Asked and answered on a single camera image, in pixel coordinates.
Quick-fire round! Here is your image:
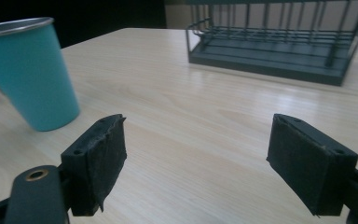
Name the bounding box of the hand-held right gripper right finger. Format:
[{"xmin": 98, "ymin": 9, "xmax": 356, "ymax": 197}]
[{"xmin": 266, "ymin": 113, "xmax": 358, "ymax": 217}]

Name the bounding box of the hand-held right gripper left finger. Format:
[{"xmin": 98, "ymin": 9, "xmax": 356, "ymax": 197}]
[{"xmin": 60, "ymin": 113, "xmax": 128, "ymax": 217}]

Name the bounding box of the teal metal cup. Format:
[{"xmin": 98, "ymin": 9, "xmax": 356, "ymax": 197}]
[{"xmin": 0, "ymin": 17, "xmax": 81, "ymax": 133}]

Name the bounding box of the dark wire dish rack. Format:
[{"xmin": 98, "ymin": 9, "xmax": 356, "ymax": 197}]
[{"xmin": 185, "ymin": 0, "xmax": 358, "ymax": 87}]

